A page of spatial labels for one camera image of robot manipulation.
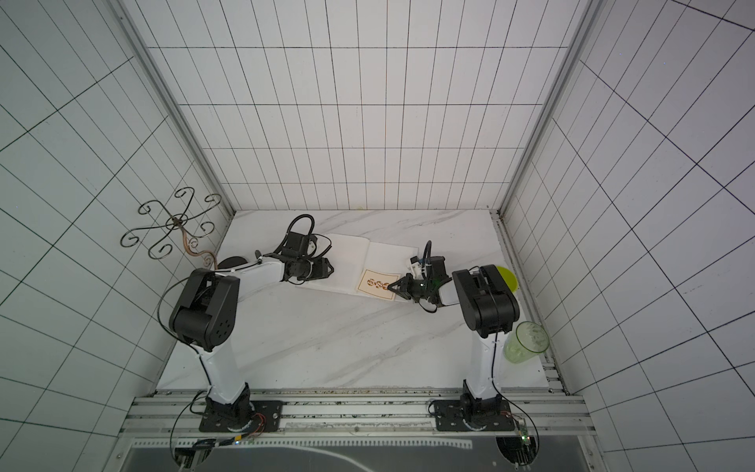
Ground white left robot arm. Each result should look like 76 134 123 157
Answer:
169 253 334 408

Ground lime green plastic bowl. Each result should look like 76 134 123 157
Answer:
497 265 519 293

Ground clear green glass cup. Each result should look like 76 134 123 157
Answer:
503 321 551 364

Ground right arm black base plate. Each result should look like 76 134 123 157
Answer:
429 397 516 433

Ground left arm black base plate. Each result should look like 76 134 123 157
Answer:
199 400 284 434

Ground aluminium mounting rail frame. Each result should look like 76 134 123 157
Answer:
106 389 606 471

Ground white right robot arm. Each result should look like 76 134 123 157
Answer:
387 255 520 422

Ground cream patterned photo card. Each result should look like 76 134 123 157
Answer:
357 269 399 301

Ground copper wire jewelry stand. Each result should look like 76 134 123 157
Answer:
119 186 223 271

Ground white photo album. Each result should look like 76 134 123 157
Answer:
301 233 419 299

